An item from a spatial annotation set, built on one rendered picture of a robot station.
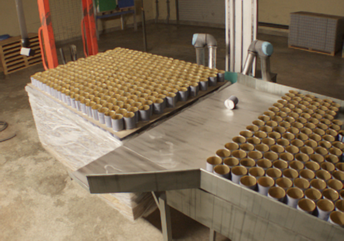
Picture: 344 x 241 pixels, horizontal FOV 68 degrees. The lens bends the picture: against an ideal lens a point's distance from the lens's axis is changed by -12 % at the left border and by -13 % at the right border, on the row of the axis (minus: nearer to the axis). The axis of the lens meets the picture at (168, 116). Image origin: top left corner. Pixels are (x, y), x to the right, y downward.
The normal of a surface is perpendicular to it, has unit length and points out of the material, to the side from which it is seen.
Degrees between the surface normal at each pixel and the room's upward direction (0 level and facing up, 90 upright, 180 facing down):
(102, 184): 90
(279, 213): 90
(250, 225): 90
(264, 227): 90
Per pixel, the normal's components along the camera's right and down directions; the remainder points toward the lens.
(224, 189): -0.67, 0.36
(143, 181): 0.04, 0.44
